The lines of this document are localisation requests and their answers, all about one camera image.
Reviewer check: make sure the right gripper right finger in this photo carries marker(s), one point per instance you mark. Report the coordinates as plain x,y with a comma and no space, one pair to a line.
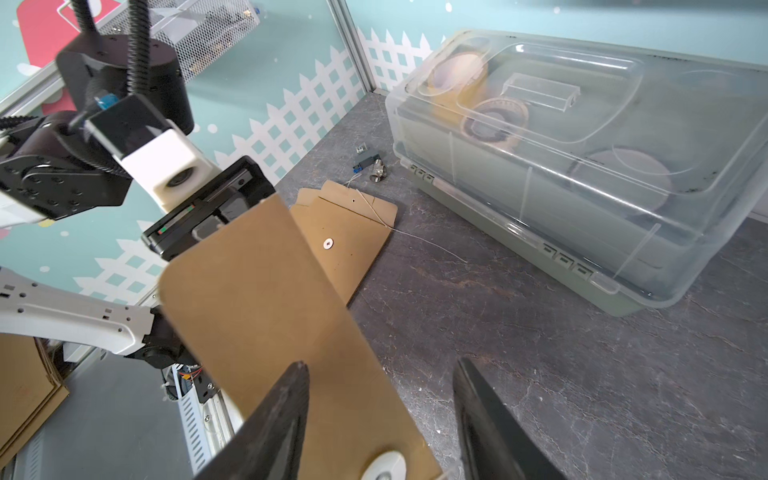
493,444

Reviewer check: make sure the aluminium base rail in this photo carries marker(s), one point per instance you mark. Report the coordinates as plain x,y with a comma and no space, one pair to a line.
209,417

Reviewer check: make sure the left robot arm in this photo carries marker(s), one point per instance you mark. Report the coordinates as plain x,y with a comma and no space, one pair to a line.
81,276

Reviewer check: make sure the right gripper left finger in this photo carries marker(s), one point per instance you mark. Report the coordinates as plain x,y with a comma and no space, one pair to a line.
269,443

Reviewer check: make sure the white wire mesh basket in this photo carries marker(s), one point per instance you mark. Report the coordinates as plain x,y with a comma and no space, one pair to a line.
196,33

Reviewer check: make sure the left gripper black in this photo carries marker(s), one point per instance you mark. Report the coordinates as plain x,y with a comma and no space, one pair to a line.
228,195

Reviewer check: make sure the brown file bag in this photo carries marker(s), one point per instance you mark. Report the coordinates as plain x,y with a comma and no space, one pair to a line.
251,300
346,230
31,391

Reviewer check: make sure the clear plastic storage box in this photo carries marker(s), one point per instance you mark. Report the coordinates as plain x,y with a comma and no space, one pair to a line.
619,171

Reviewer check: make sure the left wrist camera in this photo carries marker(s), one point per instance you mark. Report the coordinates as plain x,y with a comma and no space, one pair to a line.
151,148

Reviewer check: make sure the yellow tape roll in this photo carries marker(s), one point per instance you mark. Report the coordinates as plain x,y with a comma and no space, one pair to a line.
456,82

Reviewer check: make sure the small metal parts cluster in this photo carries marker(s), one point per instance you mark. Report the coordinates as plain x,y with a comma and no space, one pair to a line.
369,159

